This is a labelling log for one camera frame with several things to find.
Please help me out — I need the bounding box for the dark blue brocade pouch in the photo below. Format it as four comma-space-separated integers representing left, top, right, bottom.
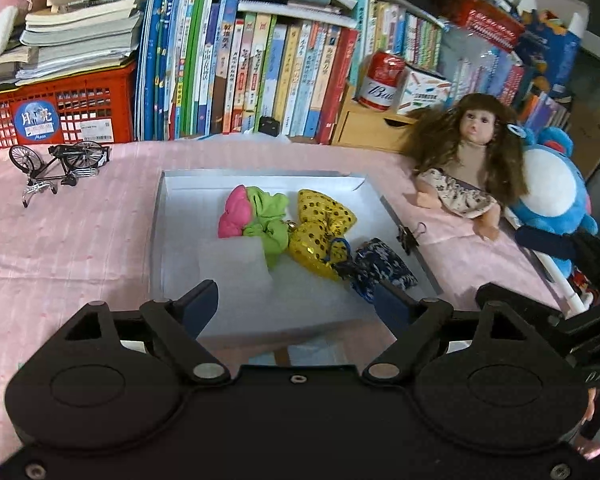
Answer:
352, 237, 418, 302

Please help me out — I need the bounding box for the pink green scrunchie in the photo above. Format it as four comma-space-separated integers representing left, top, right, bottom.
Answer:
218, 184, 289, 269

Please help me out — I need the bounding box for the yellow sequin pouch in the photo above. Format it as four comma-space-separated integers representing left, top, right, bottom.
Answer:
287, 188, 358, 281

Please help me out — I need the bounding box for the blue white plush toy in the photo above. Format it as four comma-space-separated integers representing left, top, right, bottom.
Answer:
507, 126, 600, 279

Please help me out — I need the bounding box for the black binder clip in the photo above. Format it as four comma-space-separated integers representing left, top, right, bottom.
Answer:
396, 222, 427, 255

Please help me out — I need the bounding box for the white shallow box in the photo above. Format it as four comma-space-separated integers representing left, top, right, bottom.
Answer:
149, 169, 442, 341

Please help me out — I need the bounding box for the brown-haired doll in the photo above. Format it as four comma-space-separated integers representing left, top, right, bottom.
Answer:
410, 93, 528, 242

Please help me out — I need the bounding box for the pink tablecloth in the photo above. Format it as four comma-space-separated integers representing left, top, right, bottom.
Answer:
0, 138, 562, 463

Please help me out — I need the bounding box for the small wooden drawer box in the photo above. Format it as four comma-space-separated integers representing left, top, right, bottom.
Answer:
330, 86, 417, 154

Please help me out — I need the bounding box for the miniature black bicycle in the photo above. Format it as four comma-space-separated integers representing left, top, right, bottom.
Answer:
8, 141, 110, 208

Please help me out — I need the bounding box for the blue cardboard box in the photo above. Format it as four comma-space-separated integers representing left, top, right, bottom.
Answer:
515, 10, 586, 98

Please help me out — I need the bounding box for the white tissue box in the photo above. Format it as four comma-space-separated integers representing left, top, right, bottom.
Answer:
392, 65, 452, 116

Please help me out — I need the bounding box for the red plastic crate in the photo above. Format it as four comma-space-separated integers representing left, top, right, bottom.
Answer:
0, 62, 135, 150

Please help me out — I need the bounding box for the red beer can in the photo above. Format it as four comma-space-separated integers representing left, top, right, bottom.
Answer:
358, 50, 406, 112

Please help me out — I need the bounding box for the row of upright books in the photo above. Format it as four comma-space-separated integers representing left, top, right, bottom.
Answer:
132, 0, 363, 144

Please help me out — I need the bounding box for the red basket on books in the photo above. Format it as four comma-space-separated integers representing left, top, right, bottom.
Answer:
436, 0, 524, 52

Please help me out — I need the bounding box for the stack of lying books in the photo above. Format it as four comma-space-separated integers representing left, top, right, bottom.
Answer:
0, 0, 146, 87

